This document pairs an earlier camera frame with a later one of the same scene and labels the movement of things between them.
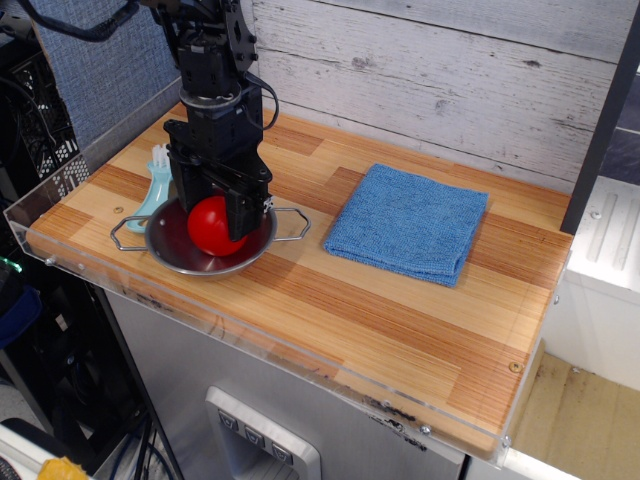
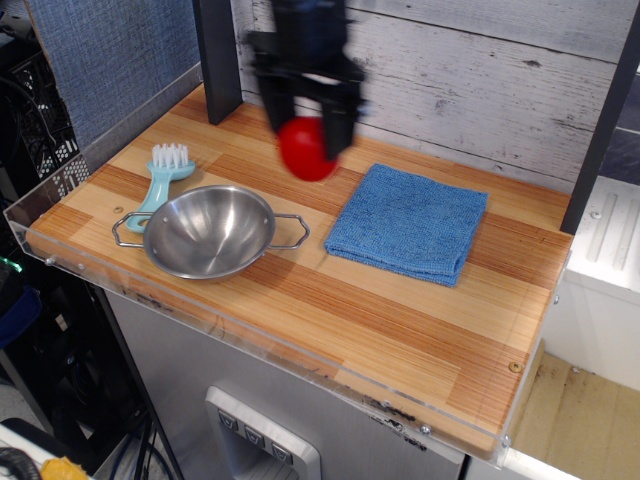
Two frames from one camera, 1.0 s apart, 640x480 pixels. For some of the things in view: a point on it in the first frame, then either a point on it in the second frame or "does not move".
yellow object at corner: x=61 y=468 does not move
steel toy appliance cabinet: x=227 y=410 does not move
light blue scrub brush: x=157 y=188 does not move
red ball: x=208 y=228 → x=303 y=144
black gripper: x=228 y=139 → x=308 y=37
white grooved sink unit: x=595 y=322 does not move
